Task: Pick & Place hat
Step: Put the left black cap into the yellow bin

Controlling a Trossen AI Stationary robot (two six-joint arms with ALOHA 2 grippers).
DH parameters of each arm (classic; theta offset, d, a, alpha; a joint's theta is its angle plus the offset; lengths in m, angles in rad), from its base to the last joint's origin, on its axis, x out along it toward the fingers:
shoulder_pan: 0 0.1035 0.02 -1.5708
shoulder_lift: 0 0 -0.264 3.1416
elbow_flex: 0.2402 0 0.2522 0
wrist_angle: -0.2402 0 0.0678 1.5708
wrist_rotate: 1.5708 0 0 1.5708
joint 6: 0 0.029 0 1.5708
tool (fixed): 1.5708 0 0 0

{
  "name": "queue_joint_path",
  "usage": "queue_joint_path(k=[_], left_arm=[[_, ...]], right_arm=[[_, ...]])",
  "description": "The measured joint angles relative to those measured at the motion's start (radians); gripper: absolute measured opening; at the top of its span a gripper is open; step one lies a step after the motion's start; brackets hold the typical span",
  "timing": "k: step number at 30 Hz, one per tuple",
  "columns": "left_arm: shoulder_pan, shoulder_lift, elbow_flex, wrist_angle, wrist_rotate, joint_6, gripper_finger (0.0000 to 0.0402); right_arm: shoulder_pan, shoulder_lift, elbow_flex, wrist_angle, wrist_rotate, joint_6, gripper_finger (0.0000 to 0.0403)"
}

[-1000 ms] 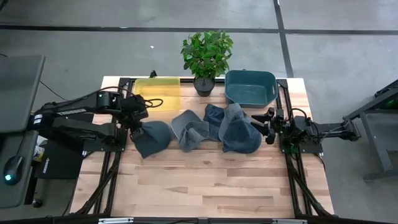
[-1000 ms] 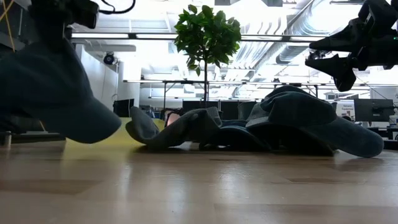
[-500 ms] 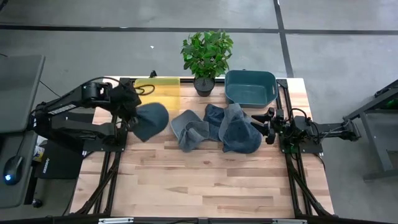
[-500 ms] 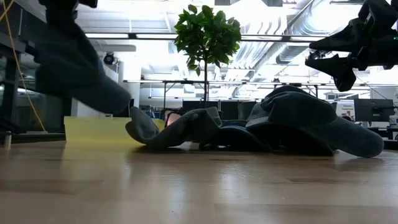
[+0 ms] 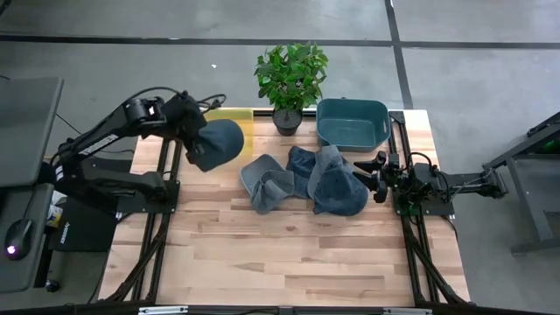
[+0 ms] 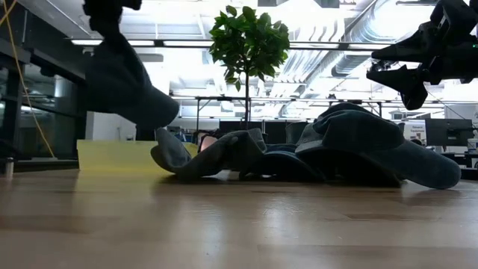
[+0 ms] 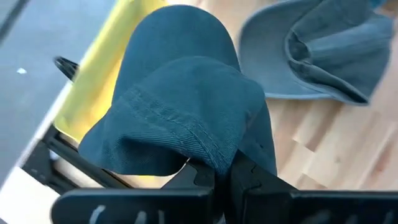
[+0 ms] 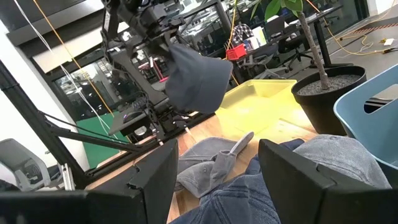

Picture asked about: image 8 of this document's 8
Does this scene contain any yellow translucent plastic bin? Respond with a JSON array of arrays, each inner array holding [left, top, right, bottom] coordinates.
[[214, 79, 307, 139]]

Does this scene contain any white hanging cable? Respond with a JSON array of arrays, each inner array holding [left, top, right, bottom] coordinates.
[[12, 0, 121, 141]]

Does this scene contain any blue denim cap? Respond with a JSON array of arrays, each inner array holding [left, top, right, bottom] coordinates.
[[169, 138, 305, 224]]

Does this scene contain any navy blue cap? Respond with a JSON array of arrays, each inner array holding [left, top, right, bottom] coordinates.
[[164, 43, 234, 114]]

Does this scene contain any yellow hanging power cable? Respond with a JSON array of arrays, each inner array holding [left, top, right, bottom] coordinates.
[[228, 0, 240, 86], [32, 0, 131, 144]]

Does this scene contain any black aluminium rig frame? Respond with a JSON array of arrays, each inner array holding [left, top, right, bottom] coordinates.
[[0, 60, 218, 190]]

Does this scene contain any blue-grey plastic bin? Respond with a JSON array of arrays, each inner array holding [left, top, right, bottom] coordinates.
[[333, 63, 398, 187]]

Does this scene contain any light grey cap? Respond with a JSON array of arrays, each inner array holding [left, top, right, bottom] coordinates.
[[292, 134, 392, 190]]

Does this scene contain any yellow floor cable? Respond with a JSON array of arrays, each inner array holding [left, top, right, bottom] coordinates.
[[306, 0, 398, 57]]

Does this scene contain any green board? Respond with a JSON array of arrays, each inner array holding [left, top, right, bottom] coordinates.
[[76, 113, 131, 169]]

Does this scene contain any black office chair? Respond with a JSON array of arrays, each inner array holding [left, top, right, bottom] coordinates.
[[278, 32, 315, 72]]

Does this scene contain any slate grey cap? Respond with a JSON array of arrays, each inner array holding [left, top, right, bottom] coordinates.
[[174, 131, 255, 198]]

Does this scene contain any black standing desk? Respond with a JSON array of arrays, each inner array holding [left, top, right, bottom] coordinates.
[[264, 4, 354, 68]]

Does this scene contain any potted green plant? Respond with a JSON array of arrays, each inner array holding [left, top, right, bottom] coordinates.
[[250, 0, 368, 136]]

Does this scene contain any red plastic crate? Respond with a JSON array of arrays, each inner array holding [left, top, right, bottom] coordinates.
[[226, 43, 248, 62]]

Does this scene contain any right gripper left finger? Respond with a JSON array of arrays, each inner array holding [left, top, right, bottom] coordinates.
[[0, 139, 179, 224]]

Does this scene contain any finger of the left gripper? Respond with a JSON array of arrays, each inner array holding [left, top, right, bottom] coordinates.
[[148, 34, 175, 58]]

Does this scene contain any black white checked cloth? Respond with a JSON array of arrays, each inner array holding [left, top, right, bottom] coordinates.
[[231, 23, 254, 44]]

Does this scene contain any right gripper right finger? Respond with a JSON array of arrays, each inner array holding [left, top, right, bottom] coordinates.
[[258, 138, 398, 224]]

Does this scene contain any silver aluminium extrusion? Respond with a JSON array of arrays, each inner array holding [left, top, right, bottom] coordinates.
[[60, 163, 76, 191]]

